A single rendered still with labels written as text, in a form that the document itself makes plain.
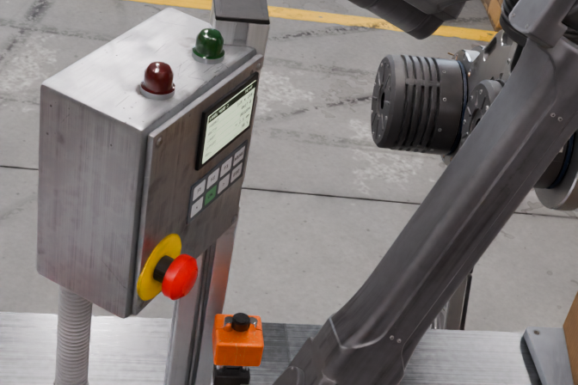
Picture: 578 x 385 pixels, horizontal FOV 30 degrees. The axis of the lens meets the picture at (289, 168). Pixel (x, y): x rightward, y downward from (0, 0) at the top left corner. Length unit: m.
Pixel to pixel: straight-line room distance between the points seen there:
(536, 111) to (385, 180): 2.57
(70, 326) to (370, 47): 3.10
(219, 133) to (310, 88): 2.85
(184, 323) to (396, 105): 0.94
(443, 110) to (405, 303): 1.14
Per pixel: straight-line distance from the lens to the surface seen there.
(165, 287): 0.86
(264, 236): 3.02
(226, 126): 0.87
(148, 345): 1.51
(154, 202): 0.82
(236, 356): 1.02
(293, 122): 3.51
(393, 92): 1.93
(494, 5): 4.40
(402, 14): 1.12
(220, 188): 0.92
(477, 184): 0.79
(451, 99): 1.95
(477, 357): 1.61
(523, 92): 0.79
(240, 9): 0.89
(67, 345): 1.05
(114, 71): 0.83
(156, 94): 0.80
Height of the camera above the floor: 1.91
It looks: 35 degrees down
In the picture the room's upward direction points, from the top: 11 degrees clockwise
